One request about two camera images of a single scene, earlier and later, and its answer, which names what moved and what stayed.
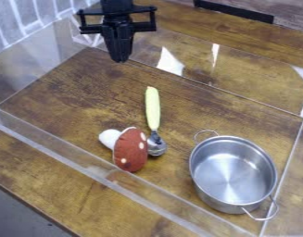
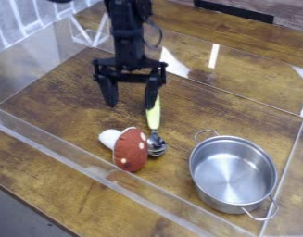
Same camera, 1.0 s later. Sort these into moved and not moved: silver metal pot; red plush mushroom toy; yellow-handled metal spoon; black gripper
Moved: black gripper
Not moved: silver metal pot; red plush mushroom toy; yellow-handled metal spoon
